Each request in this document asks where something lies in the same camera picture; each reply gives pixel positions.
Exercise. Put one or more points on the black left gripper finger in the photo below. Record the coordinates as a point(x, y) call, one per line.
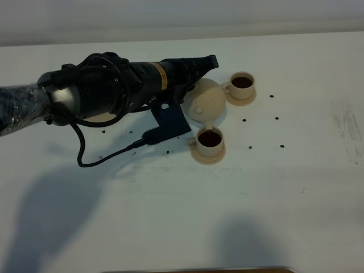
point(193, 69)

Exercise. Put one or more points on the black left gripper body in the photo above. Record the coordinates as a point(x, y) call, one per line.
point(161, 82)

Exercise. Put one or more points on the beige teapot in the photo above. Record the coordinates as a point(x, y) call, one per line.
point(205, 103)

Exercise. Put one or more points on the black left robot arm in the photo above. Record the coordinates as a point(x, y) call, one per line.
point(102, 89)

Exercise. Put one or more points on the beige teapot saucer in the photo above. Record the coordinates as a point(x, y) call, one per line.
point(104, 119)

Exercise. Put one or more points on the beige far saucer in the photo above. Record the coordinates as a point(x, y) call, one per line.
point(244, 102)

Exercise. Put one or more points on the beige far teacup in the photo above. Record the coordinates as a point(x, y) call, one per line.
point(240, 86)

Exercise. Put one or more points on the beige teacup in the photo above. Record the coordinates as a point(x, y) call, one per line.
point(207, 143)
point(240, 86)

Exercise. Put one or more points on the beige near teacup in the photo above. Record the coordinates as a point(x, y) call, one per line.
point(207, 143)

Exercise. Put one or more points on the beige near saucer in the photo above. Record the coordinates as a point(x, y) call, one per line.
point(207, 160)

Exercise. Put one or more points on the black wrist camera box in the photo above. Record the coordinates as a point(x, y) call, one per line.
point(171, 121)

